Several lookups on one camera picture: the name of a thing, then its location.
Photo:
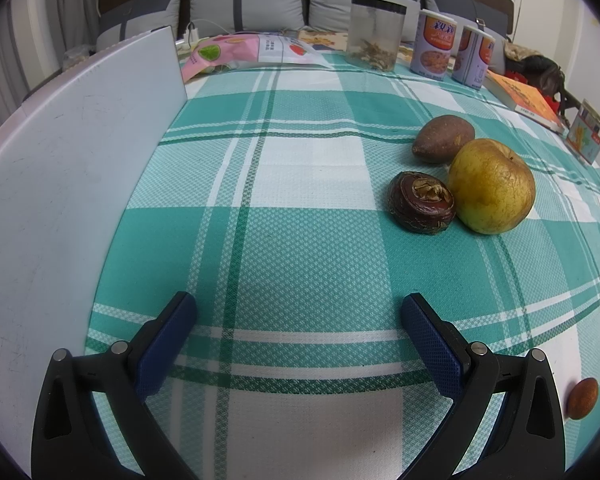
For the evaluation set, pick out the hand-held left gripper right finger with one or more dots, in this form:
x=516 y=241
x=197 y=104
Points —
x=432 y=345

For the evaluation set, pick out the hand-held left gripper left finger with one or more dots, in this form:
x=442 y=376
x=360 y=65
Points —
x=165 y=345

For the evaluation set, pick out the dark brown water chestnut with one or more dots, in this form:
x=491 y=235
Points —
x=420 y=202

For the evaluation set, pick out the green plaid cloth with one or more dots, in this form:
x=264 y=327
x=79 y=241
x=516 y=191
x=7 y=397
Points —
x=305 y=260

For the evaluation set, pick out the yellow pear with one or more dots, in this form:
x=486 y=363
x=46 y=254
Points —
x=491 y=192

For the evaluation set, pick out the brown oval fruit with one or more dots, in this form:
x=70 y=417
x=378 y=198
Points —
x=443 y=138

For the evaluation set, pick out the small colourful box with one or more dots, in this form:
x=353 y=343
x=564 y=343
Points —
x=587 y=131

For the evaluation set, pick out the orange book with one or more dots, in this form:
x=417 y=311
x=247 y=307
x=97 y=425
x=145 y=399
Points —
x=525 y=96

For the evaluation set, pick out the purple labelled can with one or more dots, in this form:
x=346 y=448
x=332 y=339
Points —
x=474 y=57
x=435 y=42

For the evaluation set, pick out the dark bag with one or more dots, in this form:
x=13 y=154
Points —
x=540 y=72

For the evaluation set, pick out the pink snack bag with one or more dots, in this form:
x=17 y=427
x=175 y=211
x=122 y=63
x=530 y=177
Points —
x=250 y=55

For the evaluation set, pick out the white power strip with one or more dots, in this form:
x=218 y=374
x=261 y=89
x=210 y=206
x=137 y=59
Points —
x=190 y=35

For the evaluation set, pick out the clear jar with black lid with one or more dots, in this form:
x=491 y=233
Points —
x=375 y=32

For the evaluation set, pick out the white curtain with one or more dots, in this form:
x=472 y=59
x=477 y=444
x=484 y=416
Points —
x=15 y=40

